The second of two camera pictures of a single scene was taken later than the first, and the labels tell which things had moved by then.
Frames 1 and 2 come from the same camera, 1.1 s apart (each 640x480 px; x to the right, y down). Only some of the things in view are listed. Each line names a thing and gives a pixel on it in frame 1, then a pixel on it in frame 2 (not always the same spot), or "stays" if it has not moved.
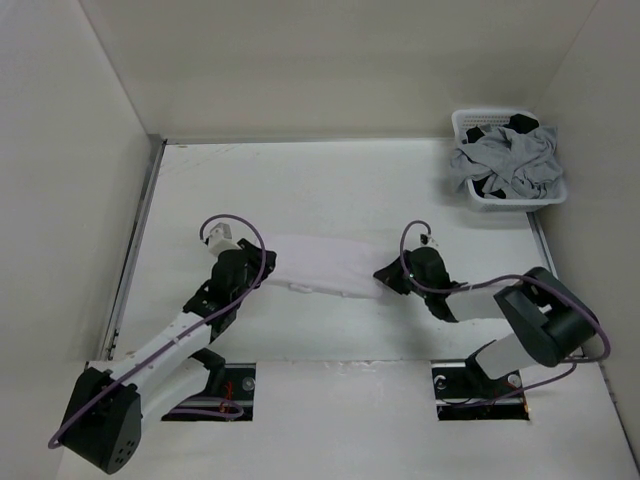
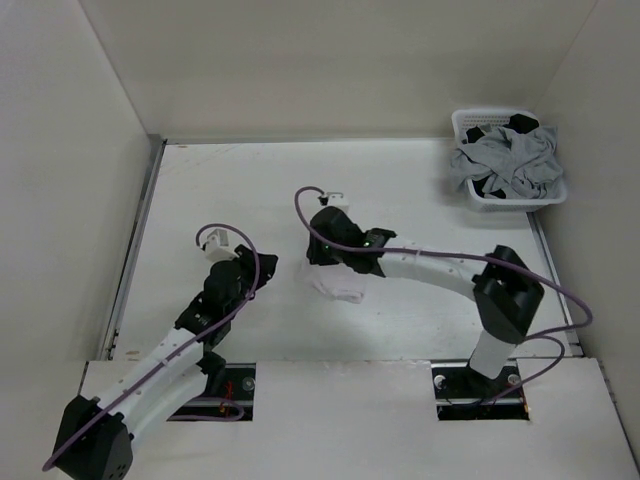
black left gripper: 255,257 stays
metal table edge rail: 153,159 stays
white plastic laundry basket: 462,120 stays
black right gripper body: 409,267 -> 322,257
